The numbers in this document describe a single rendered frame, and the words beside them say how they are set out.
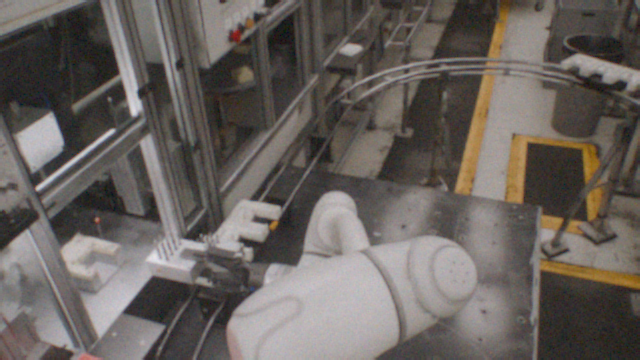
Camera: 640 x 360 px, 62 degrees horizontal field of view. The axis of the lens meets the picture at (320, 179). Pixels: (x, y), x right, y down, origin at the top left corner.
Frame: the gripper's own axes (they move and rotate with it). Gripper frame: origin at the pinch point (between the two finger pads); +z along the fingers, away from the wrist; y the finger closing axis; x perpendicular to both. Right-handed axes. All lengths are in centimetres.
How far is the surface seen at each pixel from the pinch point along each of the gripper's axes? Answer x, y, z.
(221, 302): -7.2, -22.7, 0.1
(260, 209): -42.5, -16.4, 3.2
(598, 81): -183, -21, -109
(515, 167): -225, -103, -83
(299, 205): -71, -36, 2
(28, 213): 25.5, 32.6, 14.6
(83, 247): -1.6, -6.6, 38.4
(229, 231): -30.9, -17.7, 9.0
